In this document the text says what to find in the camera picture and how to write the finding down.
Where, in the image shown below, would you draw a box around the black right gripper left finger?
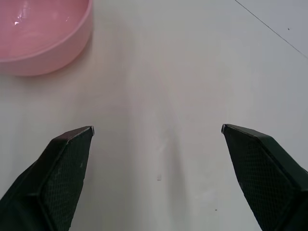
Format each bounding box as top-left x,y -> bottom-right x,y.
0,125 -> 95,231

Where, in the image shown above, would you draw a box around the pink plastic bowl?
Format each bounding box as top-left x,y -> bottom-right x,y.
0,0 -> 93,77

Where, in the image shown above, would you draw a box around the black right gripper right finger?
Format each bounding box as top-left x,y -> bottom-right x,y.
221,123 -> 308,231

